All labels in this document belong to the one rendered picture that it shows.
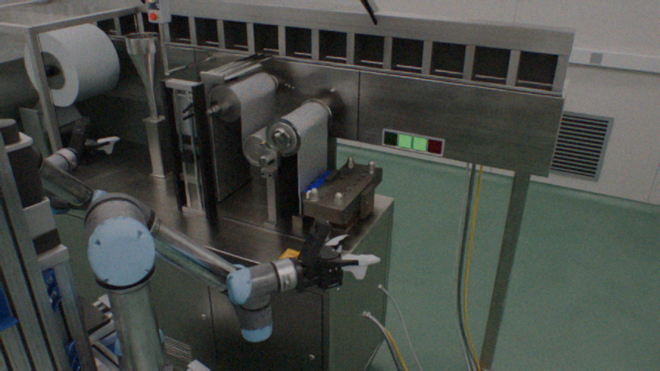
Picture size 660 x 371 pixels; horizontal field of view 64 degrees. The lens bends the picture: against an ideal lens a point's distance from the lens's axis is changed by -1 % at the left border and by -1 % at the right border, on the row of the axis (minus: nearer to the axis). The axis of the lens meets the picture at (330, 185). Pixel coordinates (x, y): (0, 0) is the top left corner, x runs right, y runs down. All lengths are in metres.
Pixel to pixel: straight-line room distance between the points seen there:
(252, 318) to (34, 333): 0.51
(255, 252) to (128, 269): 0.91
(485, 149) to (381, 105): 0.43
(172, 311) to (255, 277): 1.19
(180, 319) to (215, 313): 0.22
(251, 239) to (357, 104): 0.68
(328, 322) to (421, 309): 1.27
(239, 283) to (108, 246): 0.31
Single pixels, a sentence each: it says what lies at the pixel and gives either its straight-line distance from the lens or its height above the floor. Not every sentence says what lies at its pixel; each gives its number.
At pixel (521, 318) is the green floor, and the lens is 3.20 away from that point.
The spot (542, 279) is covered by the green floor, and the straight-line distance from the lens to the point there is 3.54.
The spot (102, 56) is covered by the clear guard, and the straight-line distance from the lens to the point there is 2.59.
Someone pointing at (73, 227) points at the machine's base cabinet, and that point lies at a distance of 2.57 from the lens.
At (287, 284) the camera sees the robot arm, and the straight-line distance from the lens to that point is 1.24.
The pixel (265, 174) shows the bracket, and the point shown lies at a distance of 1.97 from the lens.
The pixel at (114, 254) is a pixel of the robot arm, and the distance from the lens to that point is 1.06.
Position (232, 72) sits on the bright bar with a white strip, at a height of 1.45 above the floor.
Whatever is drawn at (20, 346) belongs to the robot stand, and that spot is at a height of 1.10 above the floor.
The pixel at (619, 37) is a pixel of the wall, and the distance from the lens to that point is 4.28.
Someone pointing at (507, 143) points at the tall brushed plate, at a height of 1.24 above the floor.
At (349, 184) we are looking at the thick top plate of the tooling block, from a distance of 2.09.
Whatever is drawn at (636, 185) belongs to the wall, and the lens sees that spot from 4.61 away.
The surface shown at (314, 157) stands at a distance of 2.07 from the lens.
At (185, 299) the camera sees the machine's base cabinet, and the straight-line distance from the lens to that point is 2.29.
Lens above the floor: 1.98
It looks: 27 degrees down
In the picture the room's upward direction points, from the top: straight up
